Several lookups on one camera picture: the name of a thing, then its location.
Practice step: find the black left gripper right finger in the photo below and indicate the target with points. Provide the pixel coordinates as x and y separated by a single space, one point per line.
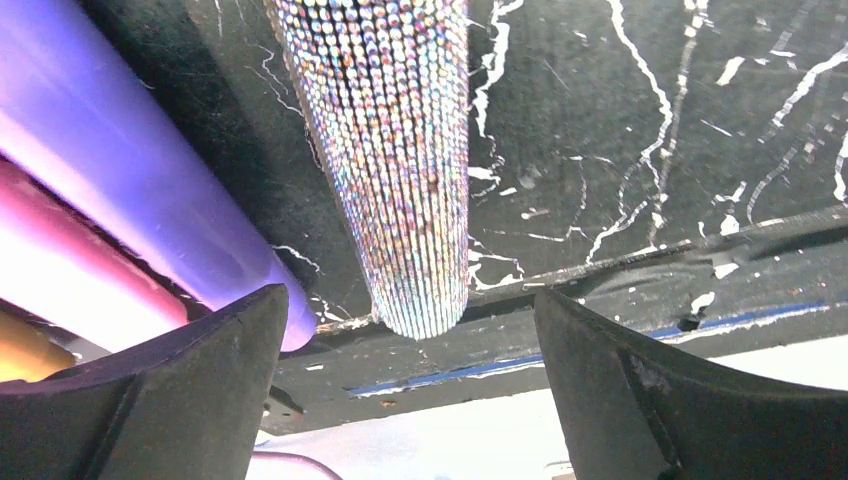
631 407

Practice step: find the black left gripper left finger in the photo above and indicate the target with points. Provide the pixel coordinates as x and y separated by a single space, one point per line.
184 405

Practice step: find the gold microphone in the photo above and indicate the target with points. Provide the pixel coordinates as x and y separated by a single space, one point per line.
27 354

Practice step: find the pink microphone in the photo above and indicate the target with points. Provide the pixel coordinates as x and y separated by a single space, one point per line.
55 267

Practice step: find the purple microphone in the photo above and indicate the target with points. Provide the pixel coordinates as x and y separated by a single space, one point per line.
76 117

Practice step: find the glitter silver microphone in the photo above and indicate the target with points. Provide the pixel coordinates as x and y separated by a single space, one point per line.
383 87

